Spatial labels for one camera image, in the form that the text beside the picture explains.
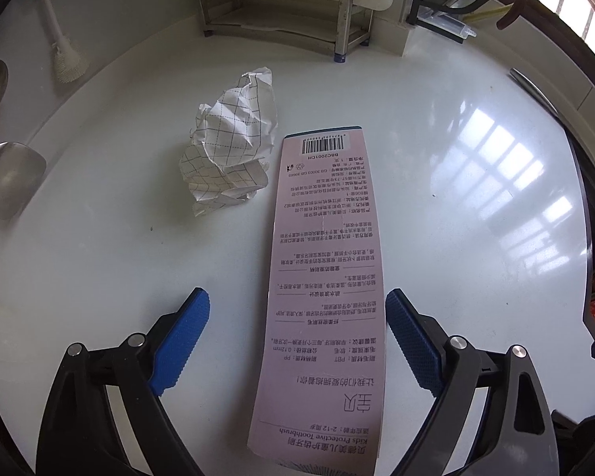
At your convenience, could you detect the white grid paper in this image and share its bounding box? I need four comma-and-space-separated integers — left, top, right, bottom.
178, 67, 277, 216

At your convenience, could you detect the steel spatula hanging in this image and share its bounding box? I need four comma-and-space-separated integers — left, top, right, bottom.
0, 142, 47, 220

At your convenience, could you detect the white bottle brush blue top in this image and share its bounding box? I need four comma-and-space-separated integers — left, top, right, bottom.
39, 0, 89, 84

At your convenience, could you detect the steel cutting board rack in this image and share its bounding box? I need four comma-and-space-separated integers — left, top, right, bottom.
199, 0, 374, 63

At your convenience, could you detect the black dish drying rack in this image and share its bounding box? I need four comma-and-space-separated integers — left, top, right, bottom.
405, 0, 537, 43

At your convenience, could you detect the yellow gas hose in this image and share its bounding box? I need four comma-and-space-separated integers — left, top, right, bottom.
463, 4, 515, 25

